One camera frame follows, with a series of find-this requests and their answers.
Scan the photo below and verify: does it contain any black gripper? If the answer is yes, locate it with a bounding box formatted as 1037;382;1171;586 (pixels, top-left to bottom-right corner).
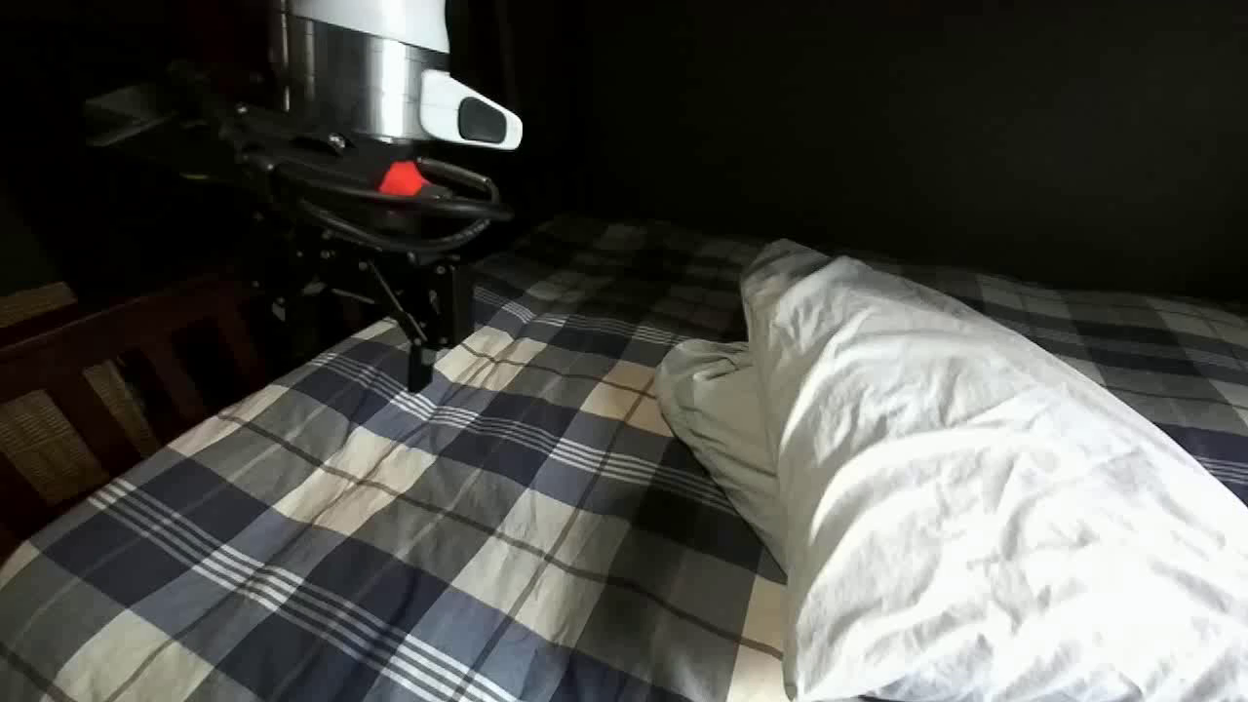
80;76;512;394

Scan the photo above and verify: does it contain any blue plaid duvet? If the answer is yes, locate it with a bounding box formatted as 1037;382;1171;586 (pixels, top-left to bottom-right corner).
0;223;1248;702

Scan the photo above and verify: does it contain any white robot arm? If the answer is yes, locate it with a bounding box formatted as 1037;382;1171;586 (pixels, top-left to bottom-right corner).
80;0;522;390

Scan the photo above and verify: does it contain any white pillow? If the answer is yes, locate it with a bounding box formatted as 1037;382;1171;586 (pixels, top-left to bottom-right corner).
659;240;1248;702

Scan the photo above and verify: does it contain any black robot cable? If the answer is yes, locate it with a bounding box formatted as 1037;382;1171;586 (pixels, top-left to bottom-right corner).
275;152;514;264

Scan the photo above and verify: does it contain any dark wooden bed frame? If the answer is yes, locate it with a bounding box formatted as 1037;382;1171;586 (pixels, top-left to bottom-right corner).
0;273;270;552

